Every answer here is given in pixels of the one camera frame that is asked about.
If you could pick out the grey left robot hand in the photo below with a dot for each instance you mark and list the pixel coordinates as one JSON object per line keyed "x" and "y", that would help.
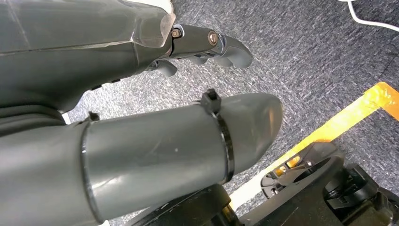
{"x": 93, "y": 37}

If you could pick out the yellow floor tape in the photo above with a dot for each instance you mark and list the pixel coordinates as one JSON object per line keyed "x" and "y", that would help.
{"x": 343, "y": 121}

